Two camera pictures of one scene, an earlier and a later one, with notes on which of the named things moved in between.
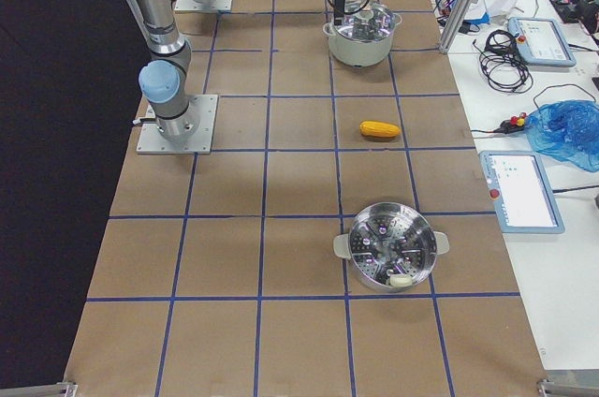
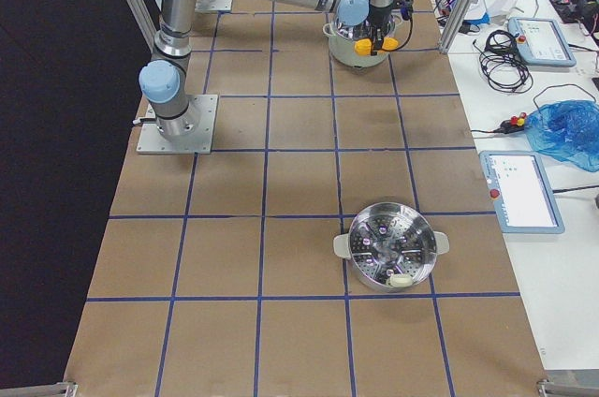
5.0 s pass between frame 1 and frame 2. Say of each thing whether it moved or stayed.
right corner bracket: stayed
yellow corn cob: moved
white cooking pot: stayed
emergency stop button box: stayed
